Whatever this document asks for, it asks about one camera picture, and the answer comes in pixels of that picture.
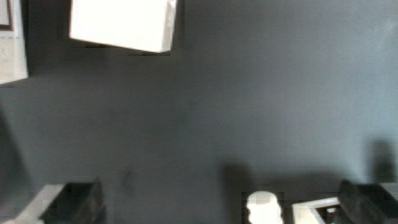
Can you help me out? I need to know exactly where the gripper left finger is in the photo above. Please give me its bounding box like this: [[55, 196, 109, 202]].
[[16, 179, 111, 224]]

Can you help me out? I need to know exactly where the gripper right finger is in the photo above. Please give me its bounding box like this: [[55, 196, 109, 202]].
[[336, 180, 398, 224]]

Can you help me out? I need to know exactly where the white chair leg with tag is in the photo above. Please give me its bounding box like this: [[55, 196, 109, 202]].
[[247, 191, 279, 224]]

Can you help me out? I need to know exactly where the white chair seat part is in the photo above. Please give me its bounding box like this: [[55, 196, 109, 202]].
[[292, 197, 340, 224]]

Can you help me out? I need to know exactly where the white chair back part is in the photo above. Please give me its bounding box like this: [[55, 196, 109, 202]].
[[0, 0, 29, 84]]

